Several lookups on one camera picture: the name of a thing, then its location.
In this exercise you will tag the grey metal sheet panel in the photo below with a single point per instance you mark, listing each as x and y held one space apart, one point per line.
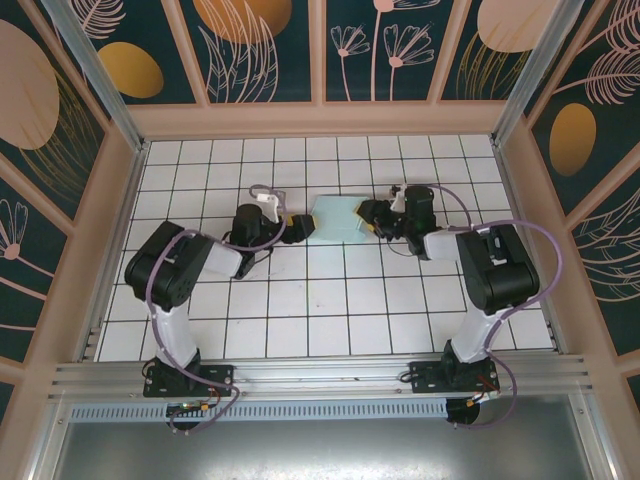
320 450

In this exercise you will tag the aluminium mounting rail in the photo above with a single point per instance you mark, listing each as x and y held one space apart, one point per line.
320 375

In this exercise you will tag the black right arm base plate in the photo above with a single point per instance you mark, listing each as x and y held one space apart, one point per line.
425 377

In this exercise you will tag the aluminium table side rail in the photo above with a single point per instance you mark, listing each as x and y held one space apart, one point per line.
131 200
515 200

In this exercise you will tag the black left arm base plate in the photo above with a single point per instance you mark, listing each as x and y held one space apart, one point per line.
220 377

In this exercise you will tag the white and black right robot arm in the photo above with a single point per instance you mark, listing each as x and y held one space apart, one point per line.
500 270

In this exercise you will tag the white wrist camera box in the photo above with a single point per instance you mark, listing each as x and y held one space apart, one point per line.
274 202
400 200

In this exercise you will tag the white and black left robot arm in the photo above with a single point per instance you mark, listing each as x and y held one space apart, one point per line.
165 265

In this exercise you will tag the aluminium frame post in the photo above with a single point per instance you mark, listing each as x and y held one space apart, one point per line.
532 75
100 85

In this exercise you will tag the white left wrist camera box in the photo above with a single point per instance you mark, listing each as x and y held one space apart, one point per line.
274 202

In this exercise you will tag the light blue paper box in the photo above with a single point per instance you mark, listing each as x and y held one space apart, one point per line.
337 220

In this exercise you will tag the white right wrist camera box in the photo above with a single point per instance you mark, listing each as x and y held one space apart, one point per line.
400 200

